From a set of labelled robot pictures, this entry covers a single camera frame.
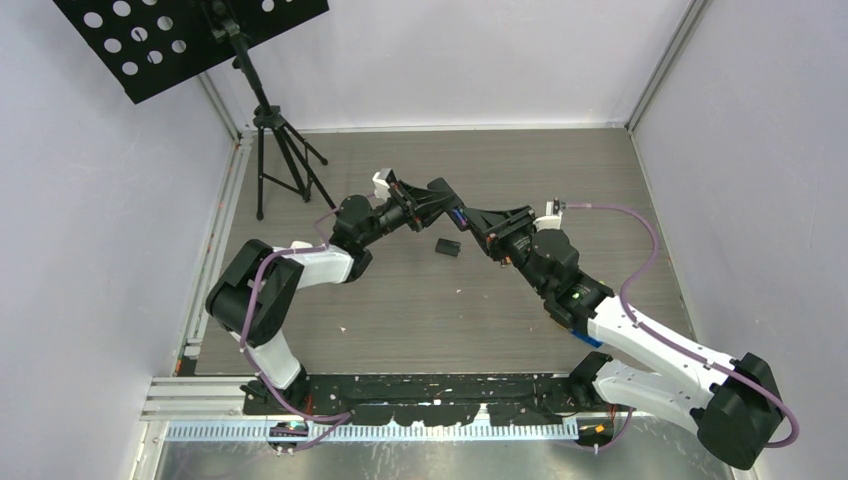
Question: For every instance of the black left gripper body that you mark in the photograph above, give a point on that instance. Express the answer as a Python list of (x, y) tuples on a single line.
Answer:
[(405, 202)]

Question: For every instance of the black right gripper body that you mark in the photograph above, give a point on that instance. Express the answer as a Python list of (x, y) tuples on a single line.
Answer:
[(514, 241)]

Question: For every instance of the blue purple battery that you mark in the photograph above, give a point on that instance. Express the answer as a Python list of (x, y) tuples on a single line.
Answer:
[(459, 219)]

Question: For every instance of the black remote battery cover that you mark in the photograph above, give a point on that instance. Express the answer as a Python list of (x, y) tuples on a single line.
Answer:
[(448, 247)]

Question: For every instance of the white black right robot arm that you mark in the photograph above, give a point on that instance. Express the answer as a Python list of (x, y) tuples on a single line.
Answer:
[(731, 405)]

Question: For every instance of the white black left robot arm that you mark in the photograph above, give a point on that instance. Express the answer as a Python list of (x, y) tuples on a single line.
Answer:
[(251, 299)]

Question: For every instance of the blue green white brick stack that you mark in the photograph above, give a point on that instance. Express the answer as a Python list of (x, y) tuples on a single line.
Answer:
[(594, 343)]

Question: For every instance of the black music stand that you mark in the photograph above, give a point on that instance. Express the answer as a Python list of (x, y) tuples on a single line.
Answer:
[(152, 46)]

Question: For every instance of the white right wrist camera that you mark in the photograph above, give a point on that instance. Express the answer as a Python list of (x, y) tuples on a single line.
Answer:
[(552, 219)]

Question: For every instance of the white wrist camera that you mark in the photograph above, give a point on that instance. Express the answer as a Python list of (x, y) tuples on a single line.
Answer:
[(384, 181), (552, 219)]

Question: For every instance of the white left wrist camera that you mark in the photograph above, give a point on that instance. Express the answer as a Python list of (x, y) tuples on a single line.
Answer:
[(384, 181)]

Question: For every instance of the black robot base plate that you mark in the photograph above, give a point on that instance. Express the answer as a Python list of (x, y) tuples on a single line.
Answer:
[(430, 400)]

